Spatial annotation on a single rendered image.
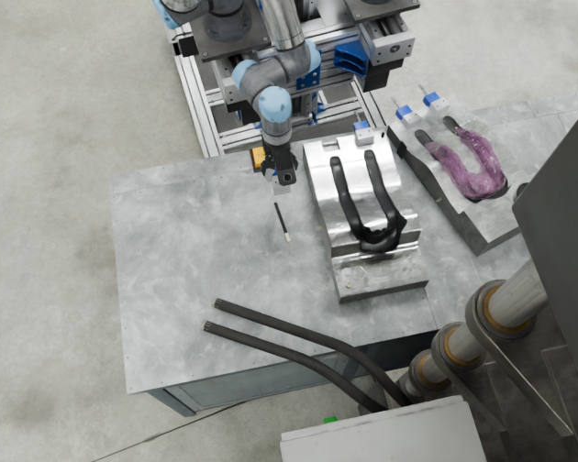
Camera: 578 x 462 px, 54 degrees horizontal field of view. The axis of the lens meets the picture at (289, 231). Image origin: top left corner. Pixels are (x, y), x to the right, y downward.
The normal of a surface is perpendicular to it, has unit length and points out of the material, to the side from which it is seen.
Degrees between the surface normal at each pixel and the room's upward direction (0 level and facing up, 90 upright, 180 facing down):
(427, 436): 0
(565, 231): 90
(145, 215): 0
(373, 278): 0
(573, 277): 90
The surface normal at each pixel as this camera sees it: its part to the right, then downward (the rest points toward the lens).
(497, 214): -0.01, -0.41
